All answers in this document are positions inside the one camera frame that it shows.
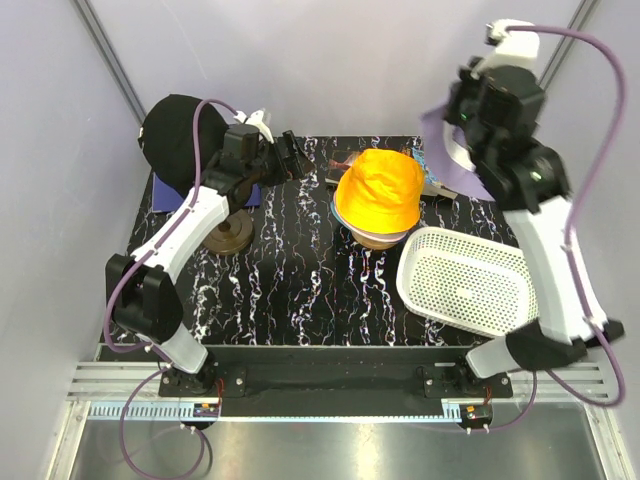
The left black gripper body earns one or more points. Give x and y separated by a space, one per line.
290 165

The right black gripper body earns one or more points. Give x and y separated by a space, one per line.
462 102

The lavender grey cap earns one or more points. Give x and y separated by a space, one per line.
446 155

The grey bucket hat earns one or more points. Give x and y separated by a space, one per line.
336 214

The orange hat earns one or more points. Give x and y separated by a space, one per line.
381 192

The black baseball cap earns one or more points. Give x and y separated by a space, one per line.
166 139

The pink bucket hat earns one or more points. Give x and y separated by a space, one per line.
396 236

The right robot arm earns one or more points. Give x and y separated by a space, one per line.
496 108

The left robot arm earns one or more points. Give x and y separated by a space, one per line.
142 296

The dark cover book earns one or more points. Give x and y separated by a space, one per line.
339 164

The colourful treehouse book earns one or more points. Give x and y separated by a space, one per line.
432 186

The white foam mannequin head stand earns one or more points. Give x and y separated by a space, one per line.
232 236

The light wooden hat stand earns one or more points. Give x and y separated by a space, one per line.
376 244

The purple flat book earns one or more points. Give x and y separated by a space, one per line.
166 200

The white perforated basket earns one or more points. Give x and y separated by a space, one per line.
466 282

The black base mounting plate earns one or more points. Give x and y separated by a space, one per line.
432 372

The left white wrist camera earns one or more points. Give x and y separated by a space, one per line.
259 119

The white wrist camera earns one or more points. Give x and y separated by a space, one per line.
259 119
510 48

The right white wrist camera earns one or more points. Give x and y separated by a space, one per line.
510 48

